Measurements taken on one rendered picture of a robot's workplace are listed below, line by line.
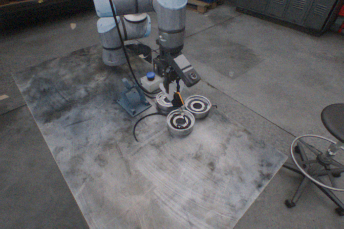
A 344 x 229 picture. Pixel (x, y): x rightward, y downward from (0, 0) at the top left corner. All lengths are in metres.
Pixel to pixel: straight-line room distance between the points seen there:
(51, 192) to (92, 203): 1.06
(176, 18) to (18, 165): 1.72
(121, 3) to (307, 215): 1.59
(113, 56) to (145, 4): 0.57
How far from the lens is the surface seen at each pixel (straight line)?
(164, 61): 0.63
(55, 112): 0.97
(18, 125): 2.30
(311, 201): 1.76
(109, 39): 1.09
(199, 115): 0.79
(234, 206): 0.66
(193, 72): 0.58
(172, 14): 0.53
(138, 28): 1.09
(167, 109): 0.81
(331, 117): 1.36
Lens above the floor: 1.40
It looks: 43 degrees down
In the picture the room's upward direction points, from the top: straight up
